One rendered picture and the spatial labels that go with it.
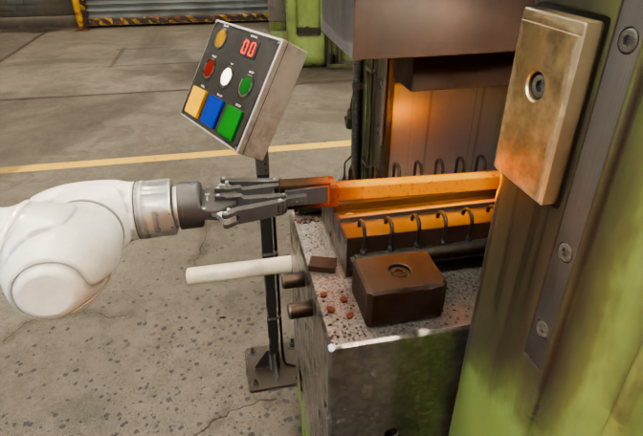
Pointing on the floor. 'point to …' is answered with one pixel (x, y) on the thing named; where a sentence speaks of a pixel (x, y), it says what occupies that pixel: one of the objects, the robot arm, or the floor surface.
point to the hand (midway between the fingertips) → (305, 192)
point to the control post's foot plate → (285, 379)
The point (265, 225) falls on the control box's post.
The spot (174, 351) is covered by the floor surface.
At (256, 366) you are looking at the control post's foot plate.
